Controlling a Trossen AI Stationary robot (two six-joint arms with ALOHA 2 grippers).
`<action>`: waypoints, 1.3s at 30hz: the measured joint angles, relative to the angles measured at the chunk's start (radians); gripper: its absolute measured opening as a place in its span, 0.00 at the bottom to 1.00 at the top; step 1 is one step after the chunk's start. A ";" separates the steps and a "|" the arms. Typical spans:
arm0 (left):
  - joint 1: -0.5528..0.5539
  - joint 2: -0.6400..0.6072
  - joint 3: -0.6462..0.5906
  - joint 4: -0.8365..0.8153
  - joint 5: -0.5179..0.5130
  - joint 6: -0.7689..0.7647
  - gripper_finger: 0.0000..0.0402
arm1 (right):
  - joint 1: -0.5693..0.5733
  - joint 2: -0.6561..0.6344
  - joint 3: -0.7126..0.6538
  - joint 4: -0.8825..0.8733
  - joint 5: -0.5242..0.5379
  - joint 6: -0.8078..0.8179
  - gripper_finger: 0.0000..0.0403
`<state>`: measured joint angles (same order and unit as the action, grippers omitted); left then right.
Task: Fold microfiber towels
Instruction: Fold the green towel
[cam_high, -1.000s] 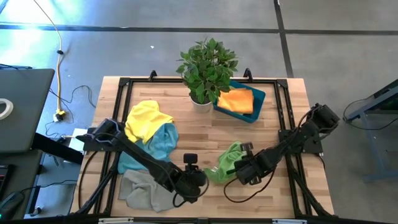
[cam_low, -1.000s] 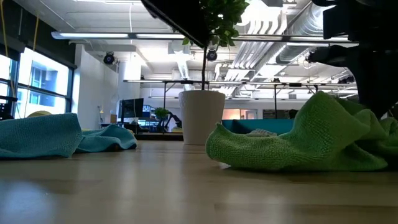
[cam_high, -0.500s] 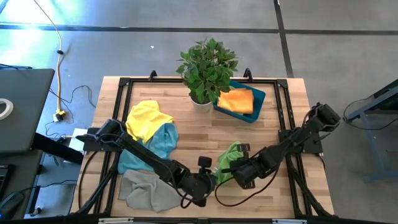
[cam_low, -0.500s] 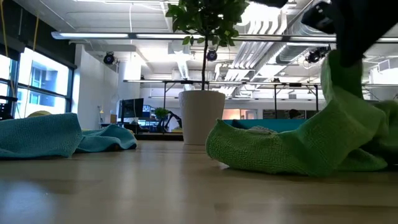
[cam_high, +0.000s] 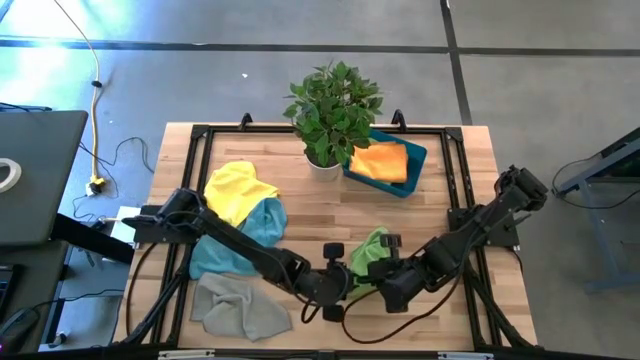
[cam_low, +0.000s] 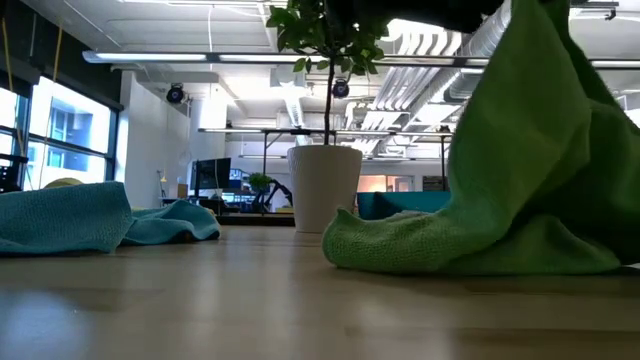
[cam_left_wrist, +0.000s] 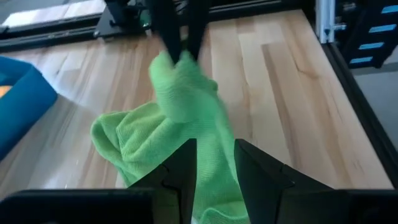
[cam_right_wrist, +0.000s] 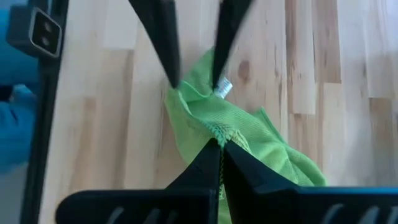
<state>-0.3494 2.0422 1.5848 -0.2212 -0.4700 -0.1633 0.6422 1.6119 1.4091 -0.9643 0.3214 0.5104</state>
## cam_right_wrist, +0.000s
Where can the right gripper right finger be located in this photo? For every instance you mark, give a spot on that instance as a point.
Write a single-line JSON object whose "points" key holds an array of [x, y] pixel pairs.
{"points": [[280, 205]]}

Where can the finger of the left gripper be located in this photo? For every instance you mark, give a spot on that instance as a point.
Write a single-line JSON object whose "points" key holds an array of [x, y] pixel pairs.
{"points": [[228, 28], [163, 37]]}

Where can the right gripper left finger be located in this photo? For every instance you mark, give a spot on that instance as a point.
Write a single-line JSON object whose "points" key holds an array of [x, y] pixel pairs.
{"points": [[186, 205]]}

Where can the green towel with white label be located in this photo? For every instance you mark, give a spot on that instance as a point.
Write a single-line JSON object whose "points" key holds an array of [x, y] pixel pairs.
{"points": [[248, 137]]}

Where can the blue background object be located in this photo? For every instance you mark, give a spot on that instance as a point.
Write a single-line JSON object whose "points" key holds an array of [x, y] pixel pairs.
{"points": [[15, 130]]}

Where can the black aluminium table frame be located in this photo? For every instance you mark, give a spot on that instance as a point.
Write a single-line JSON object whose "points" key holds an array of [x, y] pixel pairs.
{"points": [[43, 124]]}

